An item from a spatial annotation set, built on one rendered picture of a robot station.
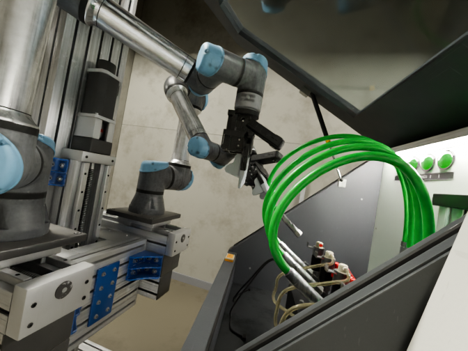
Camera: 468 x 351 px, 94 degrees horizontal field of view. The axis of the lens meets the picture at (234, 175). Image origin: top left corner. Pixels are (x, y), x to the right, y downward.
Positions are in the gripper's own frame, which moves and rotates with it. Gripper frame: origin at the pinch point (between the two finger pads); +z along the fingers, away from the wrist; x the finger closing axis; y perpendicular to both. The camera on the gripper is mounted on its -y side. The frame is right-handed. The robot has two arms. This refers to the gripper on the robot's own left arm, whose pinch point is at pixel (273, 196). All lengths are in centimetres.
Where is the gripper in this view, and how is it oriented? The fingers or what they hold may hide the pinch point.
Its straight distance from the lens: 72.3
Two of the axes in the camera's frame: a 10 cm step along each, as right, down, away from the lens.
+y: -7.4, 5.7, 3.6
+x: -6.1, -3.4, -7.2
